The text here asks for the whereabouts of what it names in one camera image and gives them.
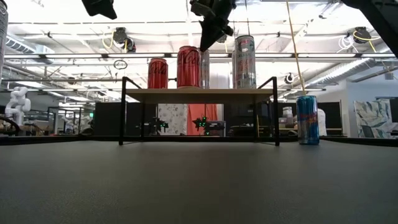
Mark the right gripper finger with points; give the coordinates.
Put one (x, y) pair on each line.
(202, 8)
(210, 35)

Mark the black metal table frame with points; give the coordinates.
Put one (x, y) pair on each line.
(31, 140)

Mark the red panel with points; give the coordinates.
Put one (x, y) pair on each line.
(199, 112)

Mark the person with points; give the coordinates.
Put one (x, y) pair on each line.
(322, 123)

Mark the black table mat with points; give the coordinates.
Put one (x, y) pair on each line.
(186, 186)

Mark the abstract painted picture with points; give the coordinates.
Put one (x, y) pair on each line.
(373, 118)

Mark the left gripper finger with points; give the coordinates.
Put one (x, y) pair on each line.
(99, 7)

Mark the black partition panel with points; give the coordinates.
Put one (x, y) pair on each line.
(332, 115)
(109, 119)

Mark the blue Red Bull can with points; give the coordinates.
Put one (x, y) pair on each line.
(308, 124)

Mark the black robot green lights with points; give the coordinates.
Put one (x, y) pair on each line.
(208, 126)
(157, 126)

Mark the floral patterned panel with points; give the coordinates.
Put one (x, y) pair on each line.
(175, 115)

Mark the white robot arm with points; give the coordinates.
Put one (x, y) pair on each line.
(18, 105)

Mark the wooden shelf black metal legs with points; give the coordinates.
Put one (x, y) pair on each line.
(199, 95)

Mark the white Celsius energy can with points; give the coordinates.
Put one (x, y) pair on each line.
(245, 65)

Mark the red Coca-Cola Zero can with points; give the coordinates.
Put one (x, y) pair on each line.
(188, 68)
(157, 74)

